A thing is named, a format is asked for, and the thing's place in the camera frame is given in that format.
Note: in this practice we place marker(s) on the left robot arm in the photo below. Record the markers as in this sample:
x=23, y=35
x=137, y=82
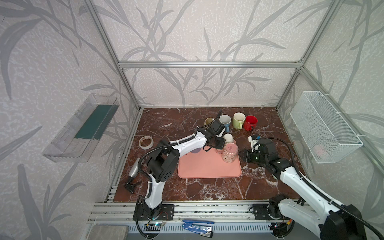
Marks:
x=159, y=164

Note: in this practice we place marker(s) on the white mug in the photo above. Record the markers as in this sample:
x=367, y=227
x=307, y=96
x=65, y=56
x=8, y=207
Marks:
x=229, y=138

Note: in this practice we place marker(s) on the red mug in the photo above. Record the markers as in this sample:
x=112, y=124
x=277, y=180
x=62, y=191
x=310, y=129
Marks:
x=250, y=123

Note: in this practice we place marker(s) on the blue mug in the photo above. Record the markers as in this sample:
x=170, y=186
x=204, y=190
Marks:
x=226, y=121

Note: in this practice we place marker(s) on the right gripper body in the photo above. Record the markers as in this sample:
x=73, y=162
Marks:
x=250, y=155

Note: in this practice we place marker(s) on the pink patterned mug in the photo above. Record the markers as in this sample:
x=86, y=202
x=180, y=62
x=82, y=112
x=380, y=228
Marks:
x=230, y=152

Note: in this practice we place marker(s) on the white wire basket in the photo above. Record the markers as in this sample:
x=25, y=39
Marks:
x=327, y=134

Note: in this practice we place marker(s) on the blue stapler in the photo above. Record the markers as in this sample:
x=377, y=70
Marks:
x=202, y=228

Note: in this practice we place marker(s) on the purple mug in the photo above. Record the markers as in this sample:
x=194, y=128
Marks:
x=195, y=151

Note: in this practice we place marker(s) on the silver metal cylinder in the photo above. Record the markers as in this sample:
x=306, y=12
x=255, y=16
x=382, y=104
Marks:
x=134, y=169

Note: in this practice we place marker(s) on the black clip on table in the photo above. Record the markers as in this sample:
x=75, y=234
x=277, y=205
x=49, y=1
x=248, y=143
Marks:
x=130, y=186

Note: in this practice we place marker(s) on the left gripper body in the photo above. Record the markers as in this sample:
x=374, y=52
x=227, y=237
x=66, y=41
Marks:
x=216, y=142

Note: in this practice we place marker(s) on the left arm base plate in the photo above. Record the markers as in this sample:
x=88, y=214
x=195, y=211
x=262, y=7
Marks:
x=163, y=212

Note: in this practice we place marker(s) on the pink tray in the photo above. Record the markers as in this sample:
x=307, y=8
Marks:
x=207, y=165

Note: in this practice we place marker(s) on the clear plastic wall bin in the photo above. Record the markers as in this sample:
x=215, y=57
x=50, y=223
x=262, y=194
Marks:
x=77, y=140

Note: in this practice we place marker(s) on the light green mug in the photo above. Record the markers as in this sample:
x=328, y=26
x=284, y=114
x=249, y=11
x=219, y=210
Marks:
x=238, y=120

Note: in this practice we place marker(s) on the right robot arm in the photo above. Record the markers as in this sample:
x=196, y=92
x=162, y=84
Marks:
x=317, y=211

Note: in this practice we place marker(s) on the tape roll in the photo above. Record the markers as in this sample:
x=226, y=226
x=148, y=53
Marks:
x=146, y=143

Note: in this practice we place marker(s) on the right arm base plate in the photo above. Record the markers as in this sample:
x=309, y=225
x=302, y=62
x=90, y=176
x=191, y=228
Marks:
x=260, y=211

